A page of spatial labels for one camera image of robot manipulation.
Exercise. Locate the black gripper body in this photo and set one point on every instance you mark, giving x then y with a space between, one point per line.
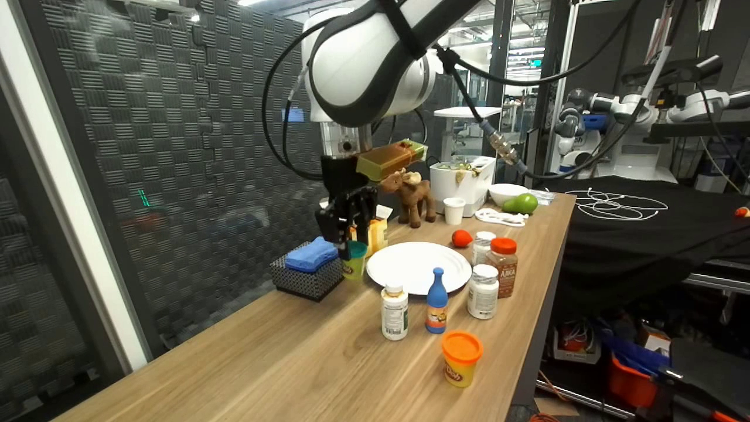
343 184

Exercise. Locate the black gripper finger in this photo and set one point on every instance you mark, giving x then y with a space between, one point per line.
365 227
331 231

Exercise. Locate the white pill bottle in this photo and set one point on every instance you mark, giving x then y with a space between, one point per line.
484 293
480 250
393 316

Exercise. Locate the blue bottle colourful label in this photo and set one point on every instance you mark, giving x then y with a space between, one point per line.
437 305

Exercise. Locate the spice jar red lid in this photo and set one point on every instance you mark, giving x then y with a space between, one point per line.
504 271

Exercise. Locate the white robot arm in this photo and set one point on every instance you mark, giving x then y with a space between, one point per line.
358 54

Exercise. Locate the white paper plate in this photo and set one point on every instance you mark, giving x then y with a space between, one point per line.
418 268

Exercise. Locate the yellow open carton box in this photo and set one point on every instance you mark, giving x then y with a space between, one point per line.
377 232

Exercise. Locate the blue sponge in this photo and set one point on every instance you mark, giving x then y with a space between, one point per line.
309 254

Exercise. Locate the brown plush moose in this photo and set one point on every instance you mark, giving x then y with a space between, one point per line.
410 201

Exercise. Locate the grey woven basket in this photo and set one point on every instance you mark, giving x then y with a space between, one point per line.
306 284

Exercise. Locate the white paper cup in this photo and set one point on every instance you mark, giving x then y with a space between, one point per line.
453 211

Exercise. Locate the orange toy tomato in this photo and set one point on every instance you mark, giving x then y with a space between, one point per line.
459 241

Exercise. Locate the white container with leaves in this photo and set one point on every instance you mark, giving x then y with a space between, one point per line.
459 184

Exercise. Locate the white bowl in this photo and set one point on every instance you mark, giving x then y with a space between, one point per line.
504 191

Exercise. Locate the white raised platform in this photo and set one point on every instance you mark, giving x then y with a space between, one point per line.
467 112

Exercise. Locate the green toy pear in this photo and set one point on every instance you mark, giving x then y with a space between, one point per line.
521 205

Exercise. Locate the yellow tub orange lid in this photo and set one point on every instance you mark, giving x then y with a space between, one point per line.
459 360

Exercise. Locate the black cloth covered table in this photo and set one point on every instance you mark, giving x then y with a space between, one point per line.
663 237

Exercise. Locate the red storage bin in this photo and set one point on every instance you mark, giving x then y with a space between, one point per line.
631 382

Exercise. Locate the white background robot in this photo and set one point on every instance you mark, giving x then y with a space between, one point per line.
692 106

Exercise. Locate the small orange object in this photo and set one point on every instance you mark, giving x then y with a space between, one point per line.
740 211

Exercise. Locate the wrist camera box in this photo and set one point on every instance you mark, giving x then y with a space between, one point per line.
389 160

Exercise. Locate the small blue wall sign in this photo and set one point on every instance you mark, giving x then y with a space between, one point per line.
291 115

